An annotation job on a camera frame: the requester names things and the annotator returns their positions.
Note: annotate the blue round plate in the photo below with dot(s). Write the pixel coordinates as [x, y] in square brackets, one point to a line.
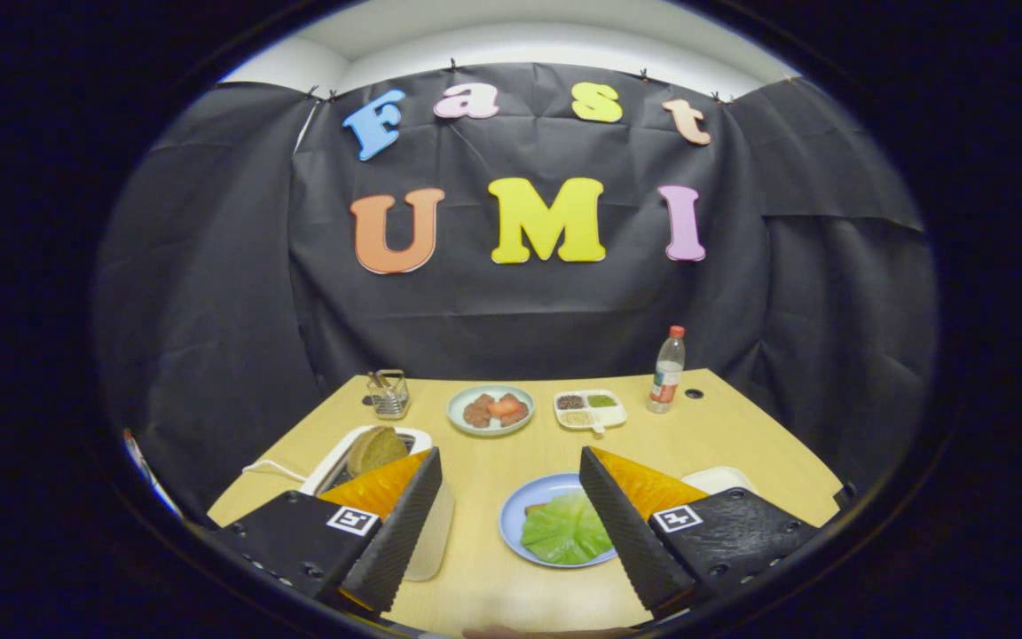
[515, 510]

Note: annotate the brown meat patty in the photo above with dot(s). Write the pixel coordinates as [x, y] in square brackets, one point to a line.
[515, 415]
[476, 414]

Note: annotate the brown toasted bread slice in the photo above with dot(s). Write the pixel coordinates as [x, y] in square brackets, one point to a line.
[376, 448]

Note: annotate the clear plastic bottle red cap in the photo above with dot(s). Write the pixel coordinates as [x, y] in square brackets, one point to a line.
[668, 373]

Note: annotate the green lettuce leaf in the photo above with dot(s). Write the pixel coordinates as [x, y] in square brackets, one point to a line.
[564, 532]

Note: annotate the white toaster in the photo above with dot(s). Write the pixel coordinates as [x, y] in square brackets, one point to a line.
[436, 532]

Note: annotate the white divided seasoning tray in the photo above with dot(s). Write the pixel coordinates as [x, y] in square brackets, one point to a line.
[609, 417]

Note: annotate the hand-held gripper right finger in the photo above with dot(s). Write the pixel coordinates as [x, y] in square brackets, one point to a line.
[626, 532]

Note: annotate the green bean pile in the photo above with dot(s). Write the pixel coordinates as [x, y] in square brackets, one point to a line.
[601, 400]

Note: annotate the black backdrop cloth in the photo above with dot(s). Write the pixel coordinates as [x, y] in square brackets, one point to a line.
[511, 319]

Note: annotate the pale green round plate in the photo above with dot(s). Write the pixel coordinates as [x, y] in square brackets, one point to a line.
[458, 417]

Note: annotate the white square plate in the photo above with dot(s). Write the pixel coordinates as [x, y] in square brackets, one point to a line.
[719, 479]

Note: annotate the red tomato slice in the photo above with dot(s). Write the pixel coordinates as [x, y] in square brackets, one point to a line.
[505, 407]

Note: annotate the beige seed pile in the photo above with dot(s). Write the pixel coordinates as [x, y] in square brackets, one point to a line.
[577, 418]

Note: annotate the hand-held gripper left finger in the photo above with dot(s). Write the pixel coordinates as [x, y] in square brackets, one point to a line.
[396, 532]

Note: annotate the black peppercorn pile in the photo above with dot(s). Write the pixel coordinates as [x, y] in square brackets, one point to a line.
[570, 402]

